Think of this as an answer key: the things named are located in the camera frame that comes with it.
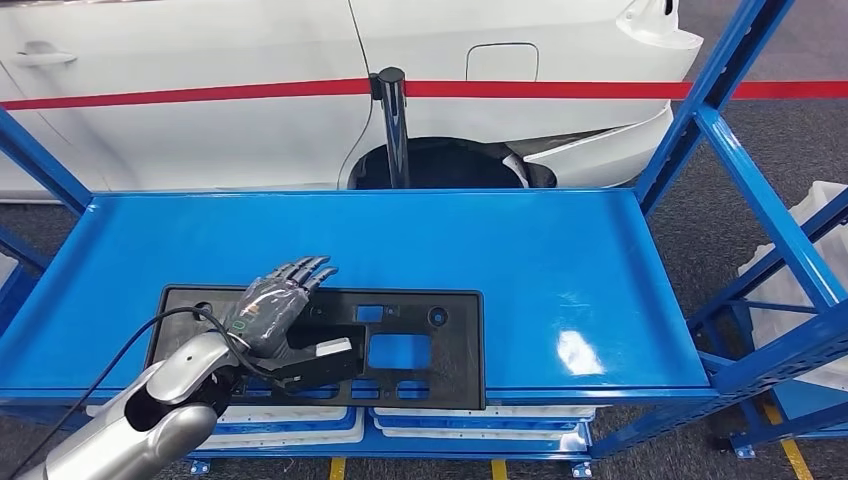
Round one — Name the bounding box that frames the blue metal shelf rack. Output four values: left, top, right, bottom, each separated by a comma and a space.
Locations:
0, 0, 848, 480
685, 188, 848, 462

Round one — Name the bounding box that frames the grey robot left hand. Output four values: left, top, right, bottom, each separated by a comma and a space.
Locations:
221, 254, 340, 363

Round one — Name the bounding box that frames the clear plastic film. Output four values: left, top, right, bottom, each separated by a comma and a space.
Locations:
225, 274, 313, 352

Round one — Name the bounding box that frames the black cable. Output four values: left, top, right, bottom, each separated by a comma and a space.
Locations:
5, 305, 286, 480

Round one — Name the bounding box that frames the black stanchion post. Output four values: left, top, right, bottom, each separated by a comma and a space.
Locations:
368, 66, 413, 191

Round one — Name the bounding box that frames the yellow floor tape square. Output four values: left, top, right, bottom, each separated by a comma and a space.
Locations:
329, 457, 509, 480

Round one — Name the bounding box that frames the white car body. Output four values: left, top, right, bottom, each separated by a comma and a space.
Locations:
0, 0, 705, 200

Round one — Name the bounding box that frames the black plastic panel part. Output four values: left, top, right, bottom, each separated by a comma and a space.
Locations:
144, 284, 486, 412

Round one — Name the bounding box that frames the blue plastic bin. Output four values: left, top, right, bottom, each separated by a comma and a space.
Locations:
210, 415, 362, 437
374, 415, 588, 435

